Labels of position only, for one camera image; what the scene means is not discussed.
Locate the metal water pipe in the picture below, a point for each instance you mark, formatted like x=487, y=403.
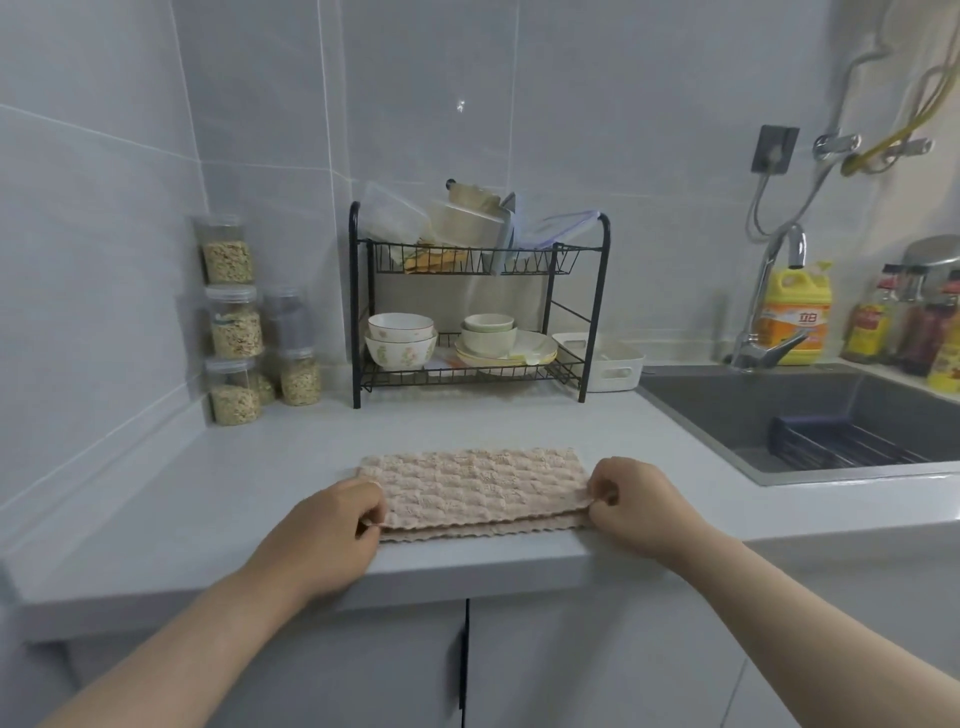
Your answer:
x=840, y=105

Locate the steel pot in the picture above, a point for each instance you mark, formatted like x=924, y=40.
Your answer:
x=937, y=251

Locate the white plastic basket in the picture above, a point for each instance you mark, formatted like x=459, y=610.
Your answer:
x=622, y=371

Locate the clear jar grey contents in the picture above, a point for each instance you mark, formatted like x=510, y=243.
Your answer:
x=286, y=322

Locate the black wall socket with plug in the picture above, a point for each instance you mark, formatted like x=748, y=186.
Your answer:
x=776, y=148

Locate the chrome water valve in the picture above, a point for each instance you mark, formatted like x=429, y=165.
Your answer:
x=911, y=147
x=836, y=145

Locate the chrome faucet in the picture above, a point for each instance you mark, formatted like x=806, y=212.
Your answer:
x=757, y=354

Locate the person's right forearm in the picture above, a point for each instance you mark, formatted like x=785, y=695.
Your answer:
x=832, y=630

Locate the grey plastic lid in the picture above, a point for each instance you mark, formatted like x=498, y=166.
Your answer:
x=504, y=240

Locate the small clear jar of oats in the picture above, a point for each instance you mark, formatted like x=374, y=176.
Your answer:
x=300, y=382

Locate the white orange printed mat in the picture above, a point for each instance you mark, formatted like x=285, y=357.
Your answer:
x=448, y=361

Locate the blue rimmed container lid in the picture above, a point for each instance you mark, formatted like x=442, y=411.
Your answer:
x=559, y=229

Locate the beige checked towel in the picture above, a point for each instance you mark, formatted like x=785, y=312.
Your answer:
x=480, y=487

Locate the blue sink drain rack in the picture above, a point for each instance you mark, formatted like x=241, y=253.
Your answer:
x=799, y=435

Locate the person's left hand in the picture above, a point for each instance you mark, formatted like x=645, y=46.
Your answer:
x=322, y=540

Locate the clear plastic food container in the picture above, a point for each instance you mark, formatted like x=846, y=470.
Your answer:
x=394, y=217

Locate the yellow dish cloth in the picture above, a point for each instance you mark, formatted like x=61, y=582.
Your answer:
x=435, y=262

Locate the group of condiment bottles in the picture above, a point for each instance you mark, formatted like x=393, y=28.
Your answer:
x=926, y=337

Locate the small bowls on plates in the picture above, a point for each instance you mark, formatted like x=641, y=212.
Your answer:
x=480, y=364

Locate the tan lid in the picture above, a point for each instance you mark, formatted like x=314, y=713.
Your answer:
x=472, y=196

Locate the person's left forearm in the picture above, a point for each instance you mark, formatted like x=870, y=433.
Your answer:
x=172, y=652

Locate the person's right hand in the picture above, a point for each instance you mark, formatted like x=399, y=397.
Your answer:
x=652, y=510

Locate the yellow detergent bottle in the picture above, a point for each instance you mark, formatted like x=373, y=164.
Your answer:
x=799, y=322

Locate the pale green rice paddle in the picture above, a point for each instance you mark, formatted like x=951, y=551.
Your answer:
x=529, y=358

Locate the grey kitchen sink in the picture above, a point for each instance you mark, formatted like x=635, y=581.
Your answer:
x=697, y=405

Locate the short clear plastic jar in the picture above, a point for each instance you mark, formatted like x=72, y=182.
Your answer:
x=234, y=405

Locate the small white bowl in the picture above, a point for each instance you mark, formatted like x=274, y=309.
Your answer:
x=487, y=343
x=488, y=322

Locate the large clear food container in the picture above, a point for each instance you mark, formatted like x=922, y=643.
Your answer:
x=465, y=225

